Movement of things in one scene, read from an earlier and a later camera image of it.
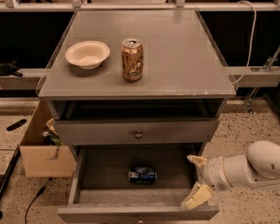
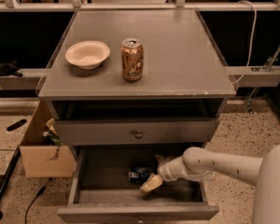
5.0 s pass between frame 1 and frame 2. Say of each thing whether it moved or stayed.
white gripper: moved
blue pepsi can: stayed
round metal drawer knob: stayed
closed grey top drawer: stayed
